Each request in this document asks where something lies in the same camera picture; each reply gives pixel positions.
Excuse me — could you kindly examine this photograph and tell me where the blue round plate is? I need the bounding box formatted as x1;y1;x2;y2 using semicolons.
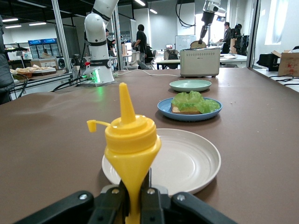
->
157;96;223;122

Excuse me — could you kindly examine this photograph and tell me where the glass door drinks fridge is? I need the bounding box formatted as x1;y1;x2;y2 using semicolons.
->
28;38;59;59

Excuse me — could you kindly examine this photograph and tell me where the person in dark jacket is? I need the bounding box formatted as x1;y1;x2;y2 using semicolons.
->
221;21;232;55

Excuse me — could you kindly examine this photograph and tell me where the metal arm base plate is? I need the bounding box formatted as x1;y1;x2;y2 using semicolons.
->
76;80;115;88

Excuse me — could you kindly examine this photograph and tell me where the white office chair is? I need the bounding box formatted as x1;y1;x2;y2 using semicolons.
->
127;51;141;70

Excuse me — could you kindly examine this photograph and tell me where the pale green round plate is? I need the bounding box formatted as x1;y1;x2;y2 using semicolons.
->
169;79;213;93

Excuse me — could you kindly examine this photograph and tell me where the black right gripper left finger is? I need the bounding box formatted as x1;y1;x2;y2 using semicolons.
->
13;179;132;224

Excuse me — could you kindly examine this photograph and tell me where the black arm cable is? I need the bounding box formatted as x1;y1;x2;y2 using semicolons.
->
176;0;196;27

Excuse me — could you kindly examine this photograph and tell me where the person in black shirt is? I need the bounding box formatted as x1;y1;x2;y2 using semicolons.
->
135;23;148;64

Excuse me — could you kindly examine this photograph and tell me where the whiteboard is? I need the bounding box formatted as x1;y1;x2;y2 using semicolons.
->
175;35;197;51

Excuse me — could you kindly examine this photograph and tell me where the white desk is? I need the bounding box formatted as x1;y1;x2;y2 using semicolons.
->
219;53;249;69

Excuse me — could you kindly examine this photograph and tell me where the person in grey coat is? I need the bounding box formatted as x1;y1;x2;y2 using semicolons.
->
0;14;15;105

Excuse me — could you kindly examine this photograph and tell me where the cardboard box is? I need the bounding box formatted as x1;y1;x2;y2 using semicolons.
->
271;48;299;77

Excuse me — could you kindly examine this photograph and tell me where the green lettuce leaf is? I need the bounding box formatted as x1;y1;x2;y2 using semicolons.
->
171;90;221;115

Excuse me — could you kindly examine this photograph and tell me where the white toaster power cable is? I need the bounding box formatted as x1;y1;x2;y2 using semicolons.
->
114;68;182;78

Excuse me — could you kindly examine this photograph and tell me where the black equipment case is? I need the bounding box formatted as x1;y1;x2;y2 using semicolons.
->
256;53;281;72

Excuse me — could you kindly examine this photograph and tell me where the brown bread slice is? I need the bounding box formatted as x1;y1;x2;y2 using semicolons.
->
189;40;207;50
170;102;203;115

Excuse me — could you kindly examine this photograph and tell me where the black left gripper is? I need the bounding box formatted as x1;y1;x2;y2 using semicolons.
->
198;11;216;45

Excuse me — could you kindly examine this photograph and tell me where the aluminium frame post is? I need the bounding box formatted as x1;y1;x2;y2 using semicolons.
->
112;6;125;71
50;0;73;78

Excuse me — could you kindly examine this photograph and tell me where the black base cable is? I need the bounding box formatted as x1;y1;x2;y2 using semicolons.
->
52;76;85;92

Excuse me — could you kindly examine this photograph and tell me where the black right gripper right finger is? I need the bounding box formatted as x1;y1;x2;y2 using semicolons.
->
139;167;239;224

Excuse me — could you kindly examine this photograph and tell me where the beige chrome toaster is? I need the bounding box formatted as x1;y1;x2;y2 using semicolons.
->
179;47;221;79

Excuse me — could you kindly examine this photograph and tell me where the beige round plate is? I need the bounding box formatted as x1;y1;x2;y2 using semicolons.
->
101;128;222;196

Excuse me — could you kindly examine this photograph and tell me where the yellow squeeze bottle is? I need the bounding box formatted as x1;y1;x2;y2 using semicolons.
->
86;82;163;224

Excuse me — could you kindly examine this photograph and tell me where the basket of bread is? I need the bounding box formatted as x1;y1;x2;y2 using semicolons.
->
10;64;57;78

